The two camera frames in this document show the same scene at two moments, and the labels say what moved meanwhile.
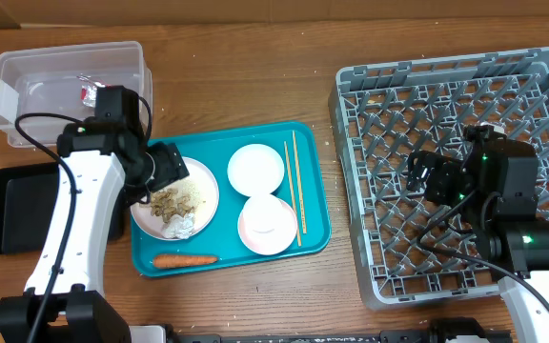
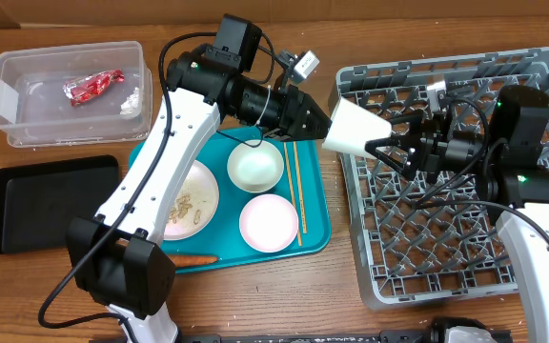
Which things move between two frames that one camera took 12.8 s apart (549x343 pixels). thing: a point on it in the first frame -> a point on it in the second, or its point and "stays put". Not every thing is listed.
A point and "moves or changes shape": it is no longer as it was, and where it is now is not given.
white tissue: (178, 227) -> (132, 105)
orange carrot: (167, 261) stays put
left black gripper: (169, 164) -> (294, 110)
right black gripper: (443, 175) -> (428, 151)
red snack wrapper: (89, 93) moves or changes shape
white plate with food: (182, 211) stays put
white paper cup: (255, 169) -> (353, 127)
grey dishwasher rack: (409, 250) stays put
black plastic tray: (20, 206) stays put
